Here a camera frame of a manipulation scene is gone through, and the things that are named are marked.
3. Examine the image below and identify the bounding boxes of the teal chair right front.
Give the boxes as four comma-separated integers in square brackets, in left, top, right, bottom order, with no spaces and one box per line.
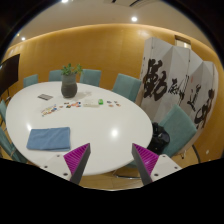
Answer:
[159,105,197,157]

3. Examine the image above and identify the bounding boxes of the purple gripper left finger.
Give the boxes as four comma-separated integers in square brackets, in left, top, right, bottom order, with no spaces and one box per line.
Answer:
[40,142,92,185]

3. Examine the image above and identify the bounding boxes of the teal chair right back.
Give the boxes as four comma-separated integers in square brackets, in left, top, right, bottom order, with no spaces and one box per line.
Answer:
[112,73,141,102]

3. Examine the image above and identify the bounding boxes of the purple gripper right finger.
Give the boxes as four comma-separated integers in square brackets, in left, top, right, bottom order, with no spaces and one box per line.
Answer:
[131,142,183,186]

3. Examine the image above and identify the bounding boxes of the teal chair back left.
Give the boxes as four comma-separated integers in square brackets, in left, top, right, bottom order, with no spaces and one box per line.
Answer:
[49,70,62,81]

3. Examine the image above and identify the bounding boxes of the teal chair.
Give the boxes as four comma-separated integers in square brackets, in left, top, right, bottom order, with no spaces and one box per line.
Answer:
[112,73,141,102]
[49,70,62,81]
[23,74,38,87]
[80,69,101,87]
[159,105,197,157]

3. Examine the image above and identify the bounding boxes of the colourful card sheet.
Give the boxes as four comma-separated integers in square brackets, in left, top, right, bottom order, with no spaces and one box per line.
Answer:
[41,104,58,117]

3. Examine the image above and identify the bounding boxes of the colourful small cards centre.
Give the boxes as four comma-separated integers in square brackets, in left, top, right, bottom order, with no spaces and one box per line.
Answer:
[59,101,82,109]

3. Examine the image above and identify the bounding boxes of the grey booklet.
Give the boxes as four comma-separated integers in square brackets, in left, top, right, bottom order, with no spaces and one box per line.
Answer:
[38,94,53,100]

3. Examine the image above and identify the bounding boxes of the green potted plant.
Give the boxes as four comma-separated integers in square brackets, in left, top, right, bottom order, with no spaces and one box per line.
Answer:
[61,64,83,76]

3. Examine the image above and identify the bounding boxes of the white oval table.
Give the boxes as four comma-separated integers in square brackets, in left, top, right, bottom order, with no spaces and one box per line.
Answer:
[6,82,152,176]

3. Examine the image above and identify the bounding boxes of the dark grey plant pot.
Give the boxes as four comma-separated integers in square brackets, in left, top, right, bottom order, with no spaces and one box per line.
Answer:
[61,74,78,98]

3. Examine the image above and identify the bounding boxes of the colourful small cards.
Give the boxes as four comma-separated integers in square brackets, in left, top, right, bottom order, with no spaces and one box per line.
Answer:
[106,100,121,107]
[59,101,82,109]

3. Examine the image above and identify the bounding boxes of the colourful small cards right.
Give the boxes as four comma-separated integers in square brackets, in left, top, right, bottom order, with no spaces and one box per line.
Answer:
[106,100,121,107]

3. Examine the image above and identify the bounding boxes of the white calligraphy folding screen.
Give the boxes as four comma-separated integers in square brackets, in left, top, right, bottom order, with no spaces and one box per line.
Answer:
[137,36,220,156]

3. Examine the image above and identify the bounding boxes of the teal chair far left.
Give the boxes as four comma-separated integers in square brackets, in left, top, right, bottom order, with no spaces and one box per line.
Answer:
[23,74,38,87]

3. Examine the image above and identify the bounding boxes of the black bag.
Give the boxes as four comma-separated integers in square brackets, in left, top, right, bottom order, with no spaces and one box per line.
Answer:
[147,122,170,154]

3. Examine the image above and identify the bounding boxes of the blue folded towel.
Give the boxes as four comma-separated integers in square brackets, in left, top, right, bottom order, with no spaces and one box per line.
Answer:
[27,127,70,151]

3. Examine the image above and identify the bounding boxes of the teal chair back centre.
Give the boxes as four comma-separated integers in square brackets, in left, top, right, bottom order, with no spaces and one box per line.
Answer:
[80,69,101,87]

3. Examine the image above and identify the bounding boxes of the black wall television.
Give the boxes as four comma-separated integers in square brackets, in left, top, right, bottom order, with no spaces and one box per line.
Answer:
[0,54,20,95]

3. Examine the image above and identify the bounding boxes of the small green object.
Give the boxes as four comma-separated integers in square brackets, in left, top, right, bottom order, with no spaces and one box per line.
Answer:
[98,99,104,105]

